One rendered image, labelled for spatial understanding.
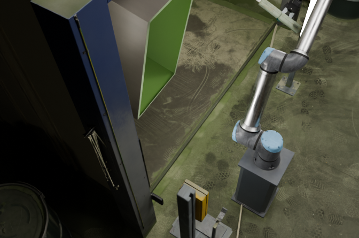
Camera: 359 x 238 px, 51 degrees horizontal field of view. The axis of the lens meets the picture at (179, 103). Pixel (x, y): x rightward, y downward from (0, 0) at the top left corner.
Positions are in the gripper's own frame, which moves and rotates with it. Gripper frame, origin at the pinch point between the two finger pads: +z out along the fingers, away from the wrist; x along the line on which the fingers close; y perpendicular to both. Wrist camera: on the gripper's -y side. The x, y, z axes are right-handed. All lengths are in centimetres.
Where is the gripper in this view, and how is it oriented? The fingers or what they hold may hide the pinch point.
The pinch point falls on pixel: (282, 20)
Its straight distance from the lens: 252.9
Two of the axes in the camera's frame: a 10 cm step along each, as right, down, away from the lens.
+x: -8.1, -5.8, 0.1
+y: 0.7, -0.8, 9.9
